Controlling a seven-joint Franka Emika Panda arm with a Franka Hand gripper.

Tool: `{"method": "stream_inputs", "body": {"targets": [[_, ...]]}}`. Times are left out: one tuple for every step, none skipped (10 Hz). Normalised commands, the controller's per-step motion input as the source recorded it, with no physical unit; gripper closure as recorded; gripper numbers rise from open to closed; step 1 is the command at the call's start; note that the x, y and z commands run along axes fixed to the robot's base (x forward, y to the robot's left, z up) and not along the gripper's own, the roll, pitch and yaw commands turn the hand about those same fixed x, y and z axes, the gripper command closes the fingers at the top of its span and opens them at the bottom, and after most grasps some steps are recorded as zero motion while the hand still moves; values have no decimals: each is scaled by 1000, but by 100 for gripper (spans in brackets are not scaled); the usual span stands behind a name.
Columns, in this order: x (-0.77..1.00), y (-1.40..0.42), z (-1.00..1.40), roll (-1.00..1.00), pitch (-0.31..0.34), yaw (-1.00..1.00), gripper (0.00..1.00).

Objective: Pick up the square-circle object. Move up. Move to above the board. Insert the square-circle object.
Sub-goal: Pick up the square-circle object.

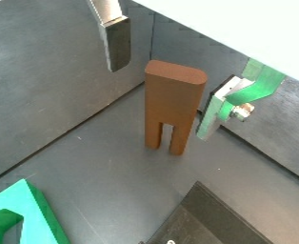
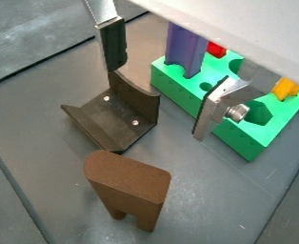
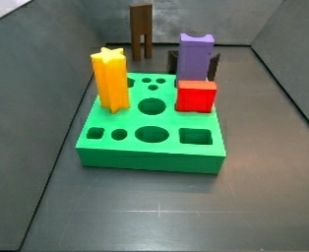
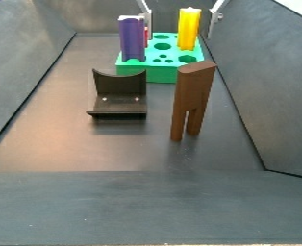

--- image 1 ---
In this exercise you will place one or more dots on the silver green gripper right finger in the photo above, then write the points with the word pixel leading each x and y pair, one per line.
pixel 230 99

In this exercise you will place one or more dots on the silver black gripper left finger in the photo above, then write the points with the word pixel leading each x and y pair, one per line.
pixel 114 32

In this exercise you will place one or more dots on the green shape board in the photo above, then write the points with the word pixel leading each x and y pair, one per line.
pixel 22 204

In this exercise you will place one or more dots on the black curved holder stand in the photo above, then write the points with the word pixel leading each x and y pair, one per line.
pixel 204 220

